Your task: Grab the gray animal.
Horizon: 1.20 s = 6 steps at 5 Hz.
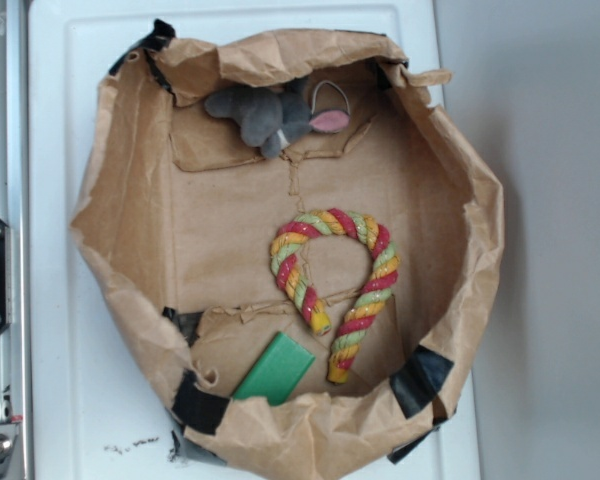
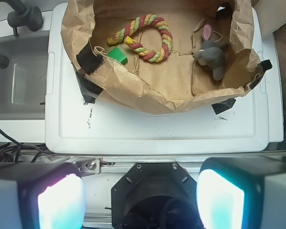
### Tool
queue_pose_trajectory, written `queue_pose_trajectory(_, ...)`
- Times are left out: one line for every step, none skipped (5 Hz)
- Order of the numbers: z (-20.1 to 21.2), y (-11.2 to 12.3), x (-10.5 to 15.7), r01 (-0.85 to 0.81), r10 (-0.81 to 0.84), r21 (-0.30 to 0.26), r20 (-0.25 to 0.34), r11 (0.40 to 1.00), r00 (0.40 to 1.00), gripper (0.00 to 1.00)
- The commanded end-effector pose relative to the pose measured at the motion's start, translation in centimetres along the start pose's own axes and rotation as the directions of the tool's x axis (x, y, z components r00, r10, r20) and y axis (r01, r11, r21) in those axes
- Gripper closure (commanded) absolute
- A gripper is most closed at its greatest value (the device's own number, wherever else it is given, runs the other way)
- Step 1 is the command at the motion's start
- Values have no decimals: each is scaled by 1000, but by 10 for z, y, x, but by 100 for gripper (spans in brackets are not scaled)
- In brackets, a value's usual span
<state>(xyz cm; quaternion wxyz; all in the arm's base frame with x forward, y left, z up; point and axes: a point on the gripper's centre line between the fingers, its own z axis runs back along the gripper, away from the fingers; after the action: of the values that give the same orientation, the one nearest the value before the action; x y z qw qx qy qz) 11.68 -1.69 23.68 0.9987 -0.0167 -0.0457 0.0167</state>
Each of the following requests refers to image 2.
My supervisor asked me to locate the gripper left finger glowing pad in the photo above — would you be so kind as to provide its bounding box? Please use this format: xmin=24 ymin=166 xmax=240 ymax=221
xmin=0 ymin=163 xmax=86 ymax=229

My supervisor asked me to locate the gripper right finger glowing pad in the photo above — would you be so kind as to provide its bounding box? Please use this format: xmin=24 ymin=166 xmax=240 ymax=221
xmin=196 ymin=156 xmax=286 ymax=229

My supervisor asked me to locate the gray plush rabbit toy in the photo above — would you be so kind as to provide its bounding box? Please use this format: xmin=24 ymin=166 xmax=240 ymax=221
xmin=193 ymin=24 xmax=226 ymax=81

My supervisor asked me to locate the white plastic bin lid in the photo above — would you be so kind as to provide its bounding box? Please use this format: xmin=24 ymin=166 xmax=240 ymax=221
xmin=45 ymin=3 xmax=284 ymax=156

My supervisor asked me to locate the gray toy sink basin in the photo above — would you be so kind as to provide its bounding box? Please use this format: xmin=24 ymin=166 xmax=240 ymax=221
xmin=0 ymin=31 xmax=49 ymax=120

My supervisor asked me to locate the brown paper bag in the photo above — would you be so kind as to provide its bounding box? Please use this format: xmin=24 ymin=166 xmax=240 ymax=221
xmin=61 ymin=0 xmax=265 ymax=115

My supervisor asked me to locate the green plastic block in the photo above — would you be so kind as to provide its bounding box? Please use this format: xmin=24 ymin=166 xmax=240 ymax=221
xmin=108 ymin=46 xmax=128 ymax=65

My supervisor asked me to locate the dark gray toy faucet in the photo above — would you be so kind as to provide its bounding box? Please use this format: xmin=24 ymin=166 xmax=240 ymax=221
xmin=0 ymin=0 xmax=43 ymax=69

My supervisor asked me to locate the black cables bundle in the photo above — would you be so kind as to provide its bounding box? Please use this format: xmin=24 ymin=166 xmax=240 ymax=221
xmin=0 ymin=123 xmax=50 ymax=164

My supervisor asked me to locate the aluminium frame rail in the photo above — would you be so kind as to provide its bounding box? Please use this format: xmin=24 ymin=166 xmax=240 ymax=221
xmin=44 ymin=155 xmax=206 ymax=173

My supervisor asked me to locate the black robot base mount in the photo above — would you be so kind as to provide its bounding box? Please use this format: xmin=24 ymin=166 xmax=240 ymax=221
xmin=111 ymin=162 xmax=204 ymax=229

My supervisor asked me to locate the multicolour twisted rope toy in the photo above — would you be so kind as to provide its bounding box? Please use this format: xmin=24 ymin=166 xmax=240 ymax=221
xmin=107 ymin=14 xmax=173 ymax=63

